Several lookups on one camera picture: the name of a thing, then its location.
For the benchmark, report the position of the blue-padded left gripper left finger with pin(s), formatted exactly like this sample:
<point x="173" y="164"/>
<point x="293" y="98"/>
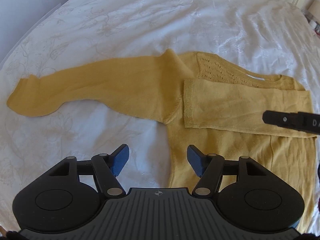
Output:
<point x="107" y="167"/>

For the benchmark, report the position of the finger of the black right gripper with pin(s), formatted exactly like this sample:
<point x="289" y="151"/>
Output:
<point x="282" y="119"/>

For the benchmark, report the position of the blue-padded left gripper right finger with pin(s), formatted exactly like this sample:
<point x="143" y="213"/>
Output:
<point x="208" y="168"/>

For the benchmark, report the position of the yellow knit sweater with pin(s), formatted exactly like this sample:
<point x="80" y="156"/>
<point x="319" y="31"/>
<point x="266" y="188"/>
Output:
<point x="202" y="99"/>

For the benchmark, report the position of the white embroidered bedspread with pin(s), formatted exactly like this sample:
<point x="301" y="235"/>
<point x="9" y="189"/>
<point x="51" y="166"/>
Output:
<point x="263" y="36"/>

